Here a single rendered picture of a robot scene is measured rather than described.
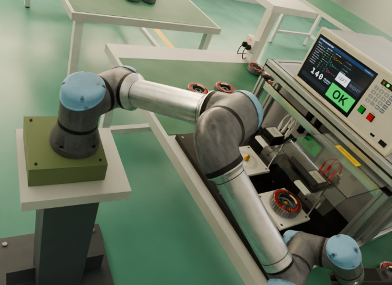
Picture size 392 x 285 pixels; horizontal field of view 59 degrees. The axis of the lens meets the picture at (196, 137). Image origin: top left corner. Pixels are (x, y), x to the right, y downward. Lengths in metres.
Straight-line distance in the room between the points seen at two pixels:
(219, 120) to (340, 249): 0.43
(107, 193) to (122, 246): 0.83
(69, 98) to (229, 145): 0.46
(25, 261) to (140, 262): 0.53
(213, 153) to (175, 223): 1.36
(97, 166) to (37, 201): 0.19
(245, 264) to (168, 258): 0.89
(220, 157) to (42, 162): 0.55
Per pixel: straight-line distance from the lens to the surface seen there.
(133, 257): 1.90
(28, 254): 1.85
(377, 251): 1.48
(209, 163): 0.75
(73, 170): 1.10
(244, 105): 0.84
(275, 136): 1.34
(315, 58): 1.32
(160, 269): 1.90
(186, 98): 0.92
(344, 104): 1.25
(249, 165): 1.38
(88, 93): 0.98
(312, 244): 0.97
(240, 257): 1.12
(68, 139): 1.07
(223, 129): 0.76
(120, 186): 1.15
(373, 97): 1.20
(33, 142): 1.14
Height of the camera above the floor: 1.59
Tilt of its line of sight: 36 degrees down
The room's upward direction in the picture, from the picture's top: 22 degrees clockwise
